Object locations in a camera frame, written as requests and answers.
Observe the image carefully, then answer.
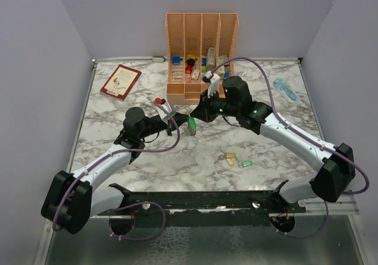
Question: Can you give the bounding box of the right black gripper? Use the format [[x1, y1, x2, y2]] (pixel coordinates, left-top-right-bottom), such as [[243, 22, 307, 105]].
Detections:
[[190, 88, 239, 123]]

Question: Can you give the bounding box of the metal keyring with yellow grip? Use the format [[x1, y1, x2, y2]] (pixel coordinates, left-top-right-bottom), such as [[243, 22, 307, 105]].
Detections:
[[184, 117, 197, 136]]

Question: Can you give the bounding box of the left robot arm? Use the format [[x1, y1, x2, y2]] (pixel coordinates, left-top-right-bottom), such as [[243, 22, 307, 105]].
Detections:
[[41, 103, 189, 234]]

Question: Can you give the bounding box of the small white red box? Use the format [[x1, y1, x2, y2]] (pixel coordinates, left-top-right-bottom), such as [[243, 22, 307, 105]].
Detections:
[[191, 68, 200, 81]]

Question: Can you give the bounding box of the red black toy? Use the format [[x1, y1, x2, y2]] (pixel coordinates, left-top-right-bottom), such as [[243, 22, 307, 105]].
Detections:
[[185, 58, 196, 74]]

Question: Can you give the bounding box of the grey green box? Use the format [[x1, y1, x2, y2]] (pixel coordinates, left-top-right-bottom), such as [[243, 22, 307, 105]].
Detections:
[[206, 47, 216, 71]]

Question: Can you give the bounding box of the red book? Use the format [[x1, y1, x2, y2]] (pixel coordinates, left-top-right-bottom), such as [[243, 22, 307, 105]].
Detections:
[[100, 64, 142, 101]]

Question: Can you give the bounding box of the yellow tag key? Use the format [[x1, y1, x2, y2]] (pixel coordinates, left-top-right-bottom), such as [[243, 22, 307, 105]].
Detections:
[[218, 151, 236, 167]]

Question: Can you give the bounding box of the blue toy block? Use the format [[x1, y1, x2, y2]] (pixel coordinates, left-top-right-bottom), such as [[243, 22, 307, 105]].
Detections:
[[171, 55, 183, 66]]

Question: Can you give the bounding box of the peach desk organizer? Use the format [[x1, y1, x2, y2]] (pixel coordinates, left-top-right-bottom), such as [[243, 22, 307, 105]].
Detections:
[[165, 13, 239, 105]]

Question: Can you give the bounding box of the light green tag key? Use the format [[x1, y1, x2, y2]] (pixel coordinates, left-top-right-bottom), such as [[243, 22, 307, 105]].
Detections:
[[238, 161, 253, 168]]

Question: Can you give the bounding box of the blue packaged item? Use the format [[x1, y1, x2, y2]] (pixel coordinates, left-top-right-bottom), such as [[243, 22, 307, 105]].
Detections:
[[272, 78, 299, 104]]

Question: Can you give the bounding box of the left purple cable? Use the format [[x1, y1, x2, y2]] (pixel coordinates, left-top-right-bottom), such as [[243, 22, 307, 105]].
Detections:
[[52, 102, 181, 241]]

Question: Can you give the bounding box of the purple cable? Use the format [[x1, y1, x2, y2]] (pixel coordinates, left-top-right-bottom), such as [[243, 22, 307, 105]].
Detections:
[[52, 102, 181, 241], [206, 57, 370, 239]]

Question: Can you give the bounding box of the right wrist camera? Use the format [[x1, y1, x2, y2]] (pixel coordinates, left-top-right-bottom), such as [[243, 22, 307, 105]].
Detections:
[[202, 71, 220, 98]]

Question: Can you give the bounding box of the white wall plug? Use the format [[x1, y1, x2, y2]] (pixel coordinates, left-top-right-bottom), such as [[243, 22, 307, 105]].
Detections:
[[152, 56, 165, 63]]

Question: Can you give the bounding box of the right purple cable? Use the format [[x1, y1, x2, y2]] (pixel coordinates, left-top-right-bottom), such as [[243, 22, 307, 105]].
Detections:
[[206, 57, 370, 239]]

